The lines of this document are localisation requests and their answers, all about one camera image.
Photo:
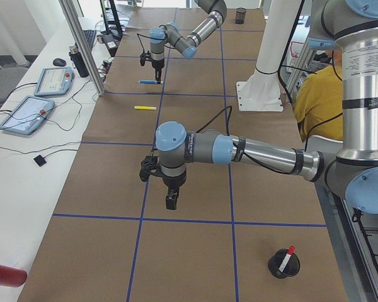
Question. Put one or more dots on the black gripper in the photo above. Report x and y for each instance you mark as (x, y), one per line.
(157, 64)
(172, 182)

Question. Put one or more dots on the blue marker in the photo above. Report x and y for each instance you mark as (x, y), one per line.
(151, 82)

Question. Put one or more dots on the red and white marker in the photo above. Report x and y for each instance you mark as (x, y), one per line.
(286, 258)

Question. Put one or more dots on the yellow marker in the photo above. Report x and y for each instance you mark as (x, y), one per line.
(147, 108)

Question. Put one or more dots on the black keyboard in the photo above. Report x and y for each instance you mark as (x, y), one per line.
(90, 36)

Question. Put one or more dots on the black water bottle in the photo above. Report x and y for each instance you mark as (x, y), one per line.
(78, 61)

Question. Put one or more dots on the black mesh cup far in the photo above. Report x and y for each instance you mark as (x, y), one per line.
(240, 16)

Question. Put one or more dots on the black computer mouse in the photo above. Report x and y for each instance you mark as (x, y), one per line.
(58, 62)

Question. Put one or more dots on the blue teach pendant far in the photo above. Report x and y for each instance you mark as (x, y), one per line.
(54, 81)

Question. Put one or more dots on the blue teach pendant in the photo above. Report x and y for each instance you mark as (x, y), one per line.
(28, 116)
(54, 81)

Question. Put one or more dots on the small black sensor pad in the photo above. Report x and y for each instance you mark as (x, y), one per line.
(40, 160)

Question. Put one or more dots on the blue teach pendant near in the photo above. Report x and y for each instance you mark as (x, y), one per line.
(28, 116)

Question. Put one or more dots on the person in yellow shirt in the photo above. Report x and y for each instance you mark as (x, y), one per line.
(318, 105)

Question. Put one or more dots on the red water bottle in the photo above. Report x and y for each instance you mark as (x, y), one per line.
(12, 277)

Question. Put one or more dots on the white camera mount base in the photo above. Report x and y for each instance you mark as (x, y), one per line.
(261, 92)

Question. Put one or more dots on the aluminium frame post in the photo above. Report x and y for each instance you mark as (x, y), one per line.
(72, 19)

